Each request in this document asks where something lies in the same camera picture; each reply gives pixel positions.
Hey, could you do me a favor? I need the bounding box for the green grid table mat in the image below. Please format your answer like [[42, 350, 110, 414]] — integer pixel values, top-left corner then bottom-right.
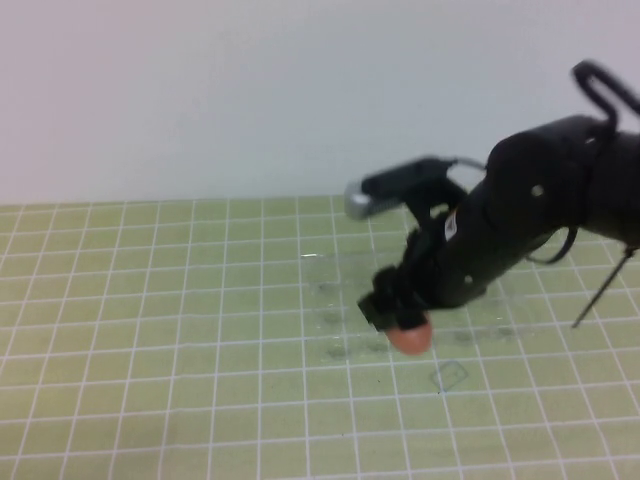
[[0, 183, 640, 480]]

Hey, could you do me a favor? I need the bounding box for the brown egg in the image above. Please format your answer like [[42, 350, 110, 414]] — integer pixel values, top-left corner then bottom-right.
[[389, 322, 434, 357]]

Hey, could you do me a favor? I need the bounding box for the clear plastic egg tray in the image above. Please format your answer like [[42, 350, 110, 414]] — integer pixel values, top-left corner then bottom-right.
[[299, 252, 524, 362]]

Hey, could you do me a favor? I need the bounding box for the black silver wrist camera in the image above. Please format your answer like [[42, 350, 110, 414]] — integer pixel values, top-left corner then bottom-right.
[[344, 156, 469, 234]]

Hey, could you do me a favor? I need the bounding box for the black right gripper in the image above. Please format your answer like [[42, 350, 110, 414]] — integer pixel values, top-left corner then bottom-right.
[[356, 199, 506, 335]]

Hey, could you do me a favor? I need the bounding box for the thin black cable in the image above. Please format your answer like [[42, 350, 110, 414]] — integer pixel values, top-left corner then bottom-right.
[[523, 223, 640, 330]]

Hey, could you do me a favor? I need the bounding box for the thick black looped cable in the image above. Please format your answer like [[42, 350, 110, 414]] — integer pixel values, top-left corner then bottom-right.
[[571, 60, 640, 134]]

